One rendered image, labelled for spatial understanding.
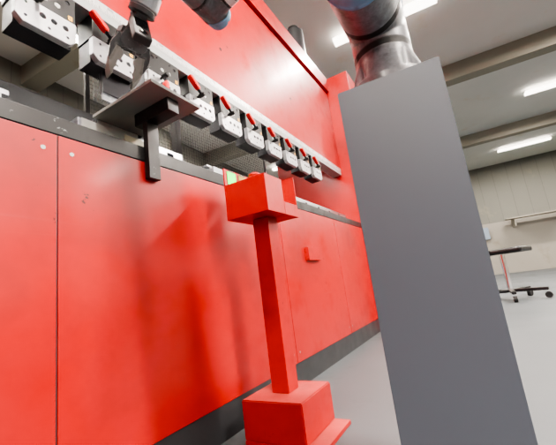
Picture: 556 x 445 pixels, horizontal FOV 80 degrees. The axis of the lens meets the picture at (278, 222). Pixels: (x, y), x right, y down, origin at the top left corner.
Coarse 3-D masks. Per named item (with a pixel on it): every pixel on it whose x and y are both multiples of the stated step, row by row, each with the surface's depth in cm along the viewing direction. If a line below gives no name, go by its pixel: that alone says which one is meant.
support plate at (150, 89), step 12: (144, 84) 87; (156, 84) 87; (132, 96) 91; (144, 96) 92; (156, 96) 92; (168, 96) 93; (180, 96) 94; (108, 108) 95; (120, 108) 96; (132, 108) 96; (144, 108) 97; (180, 108) 99; (192, 108) 100; (108, 120) 101; (120, 120) 102; (132, 120) 103; (168, 120) 105; (132, 132) 110
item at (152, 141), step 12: (156, 108) 95; (168, 108) 92; (144, 120) 97; (156, 120) 97; (144, 132) 96; (156, 132) 99; (144, 144) 96; (156, 144) 98; (156, 156) 97; (156, 168) 96; (156, 180) 96
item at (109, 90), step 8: (104, 72) 106; (104, 80) 106; (112, 80) 108; (120, 80) 111; (104, 88) 105; (112, 88) 108; (120, 88) 110; (128, 88) 113; (104, 96) 106; (112, 96) 107; (120, 96) 110
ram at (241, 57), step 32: (128, 0) 118; (160, 32) 129; (192, 32) 147; (224, 32) 171; (256, 32) 205; (192, 64) 142; (224, 64) 165; (256, 64) 195; (288, 64) 240; (256, 96) 187; (288, 96) 227; (320, 96) 292; (288, 128) 216; (320, 128) 273; (320, 160) 257
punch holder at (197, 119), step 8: (184, 80) 138; (184, 88) 137; (192, 88) 139; (200, 88) 143; (208, 88) 148; (184, 96) 137; (192, 96) 137; (208, 96) 147; (200, 104) 141; (208, 104) 145; (192, 112) 136; (200, 112) 139; (208, 112) 144; (184, 120) 141; (192, 120) 142; (200, 120) 143; (208, 120) 144; (200, 128) 150
